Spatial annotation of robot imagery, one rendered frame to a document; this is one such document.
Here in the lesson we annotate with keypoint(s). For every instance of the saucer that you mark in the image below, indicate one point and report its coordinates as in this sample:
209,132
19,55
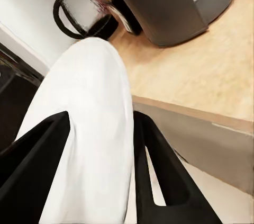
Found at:
92,181

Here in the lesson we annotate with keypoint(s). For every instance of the countertop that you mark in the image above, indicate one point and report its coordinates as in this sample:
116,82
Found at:
210,76

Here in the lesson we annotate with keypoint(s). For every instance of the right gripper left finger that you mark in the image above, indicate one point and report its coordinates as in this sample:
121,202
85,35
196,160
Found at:
28,167

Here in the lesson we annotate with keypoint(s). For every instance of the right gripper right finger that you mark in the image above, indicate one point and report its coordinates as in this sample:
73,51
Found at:
185,203

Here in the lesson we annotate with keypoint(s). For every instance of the bottle of coffee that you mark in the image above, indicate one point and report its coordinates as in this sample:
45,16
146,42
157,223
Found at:
124,12

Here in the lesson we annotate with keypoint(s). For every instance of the electric kettle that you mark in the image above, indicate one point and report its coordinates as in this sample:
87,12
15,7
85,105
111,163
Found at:
90,18

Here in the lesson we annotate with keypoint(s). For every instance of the fridge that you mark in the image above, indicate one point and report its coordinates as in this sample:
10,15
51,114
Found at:
29,30

